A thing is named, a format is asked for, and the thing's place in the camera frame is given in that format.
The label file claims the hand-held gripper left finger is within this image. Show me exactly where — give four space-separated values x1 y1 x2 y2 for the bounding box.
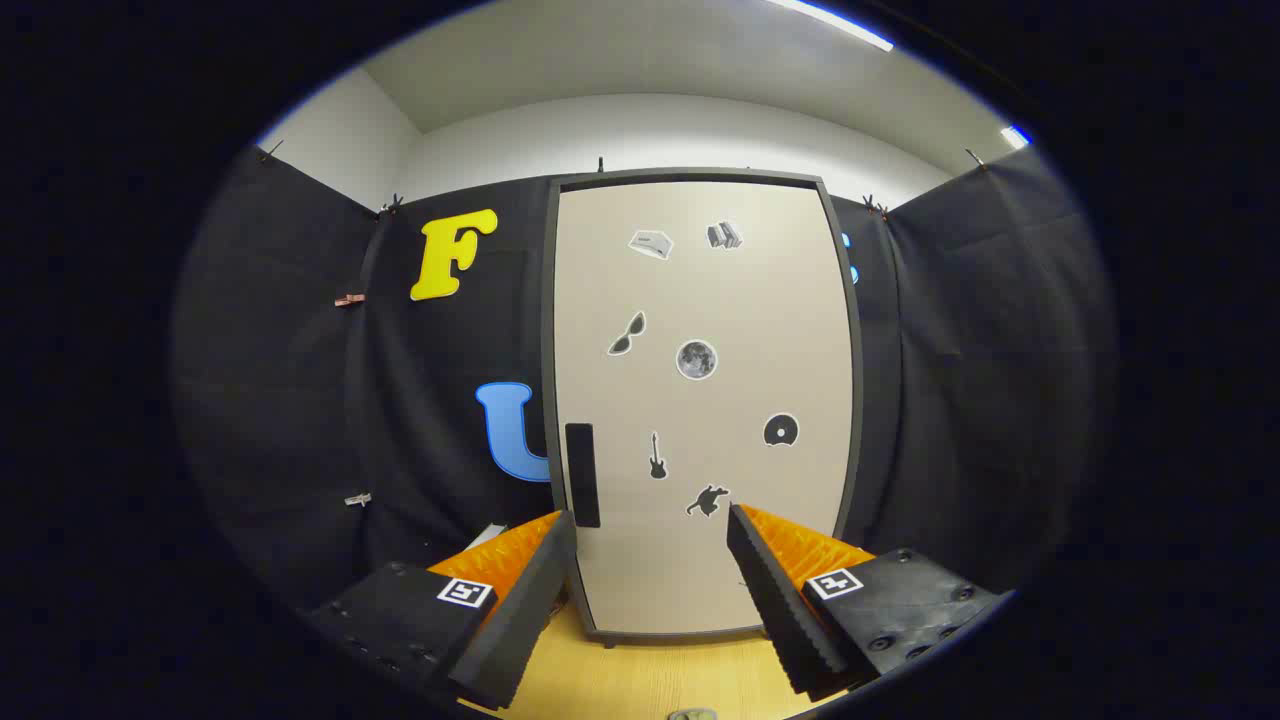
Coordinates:
303 510 579 711

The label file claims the grey cabinet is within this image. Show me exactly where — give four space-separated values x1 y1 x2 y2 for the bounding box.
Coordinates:
540 167 866 648

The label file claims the long ceiling light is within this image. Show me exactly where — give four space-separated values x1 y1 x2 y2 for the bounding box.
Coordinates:
770 0 894 52

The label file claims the black door handle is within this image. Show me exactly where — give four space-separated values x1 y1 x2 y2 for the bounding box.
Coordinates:
565 422 601 529

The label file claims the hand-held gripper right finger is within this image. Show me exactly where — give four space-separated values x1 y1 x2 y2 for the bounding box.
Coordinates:
726 503 1013 701

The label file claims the beige cabinet door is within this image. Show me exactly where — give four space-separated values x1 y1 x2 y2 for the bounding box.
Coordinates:
553 180 854 636

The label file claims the black backdrop cloth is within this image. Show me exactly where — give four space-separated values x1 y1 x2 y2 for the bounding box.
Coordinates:
170 140 1116 611

